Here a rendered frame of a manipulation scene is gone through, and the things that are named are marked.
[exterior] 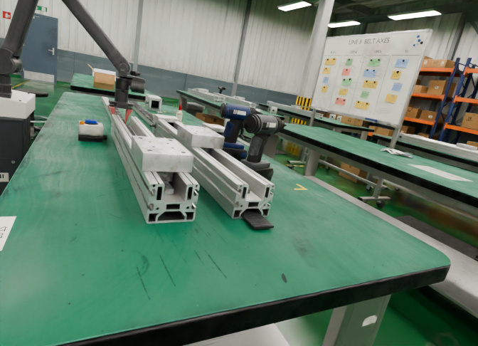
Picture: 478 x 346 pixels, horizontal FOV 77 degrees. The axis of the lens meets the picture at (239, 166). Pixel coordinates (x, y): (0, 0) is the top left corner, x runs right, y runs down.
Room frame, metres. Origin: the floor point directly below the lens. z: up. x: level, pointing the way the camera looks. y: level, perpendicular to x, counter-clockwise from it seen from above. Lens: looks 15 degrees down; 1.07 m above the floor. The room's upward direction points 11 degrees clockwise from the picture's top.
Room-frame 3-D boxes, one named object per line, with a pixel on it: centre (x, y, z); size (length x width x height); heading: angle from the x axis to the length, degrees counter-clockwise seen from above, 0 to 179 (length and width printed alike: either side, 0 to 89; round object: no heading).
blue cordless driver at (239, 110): (1.21, 0.02, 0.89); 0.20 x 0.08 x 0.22; 107
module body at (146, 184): (0.90, 0.31, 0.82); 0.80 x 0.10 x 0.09; 30
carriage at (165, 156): (0.69, 0.19, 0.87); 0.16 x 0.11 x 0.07; 30
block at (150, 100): (2.26, 0.73, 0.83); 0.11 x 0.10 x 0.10; 119
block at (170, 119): (1.38, 0.38, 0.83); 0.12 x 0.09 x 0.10; 120
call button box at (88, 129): (1.08, 0.56, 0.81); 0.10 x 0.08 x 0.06; 120
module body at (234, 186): (1.00, 0.15, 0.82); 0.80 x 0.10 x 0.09; 30
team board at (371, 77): (3.95, -1.28, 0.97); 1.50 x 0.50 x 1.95; 29
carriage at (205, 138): (1.00, 0.15, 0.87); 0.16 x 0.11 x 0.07; 30
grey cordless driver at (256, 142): (0.98, -0.07, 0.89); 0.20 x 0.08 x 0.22; 141
